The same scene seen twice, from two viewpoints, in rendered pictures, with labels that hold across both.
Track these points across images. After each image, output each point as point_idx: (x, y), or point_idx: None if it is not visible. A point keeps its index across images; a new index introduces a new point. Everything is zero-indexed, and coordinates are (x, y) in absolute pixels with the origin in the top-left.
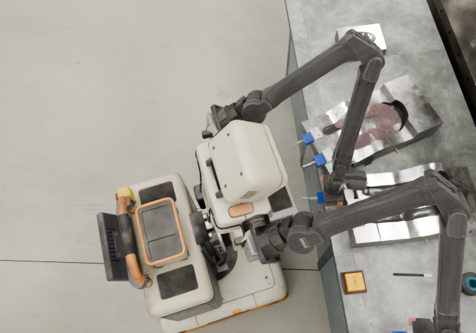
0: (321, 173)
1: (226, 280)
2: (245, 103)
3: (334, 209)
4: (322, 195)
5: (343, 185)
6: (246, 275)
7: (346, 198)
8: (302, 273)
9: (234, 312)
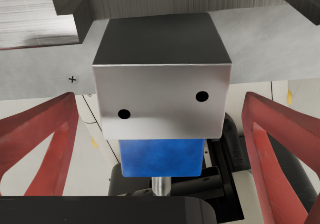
0: None
1: (238, 118)
2: None
3: (239, 24)
4: (148, 150)
5: (44, 45)
6: (236, 88)
7: None
8: None
9: (289, 104)
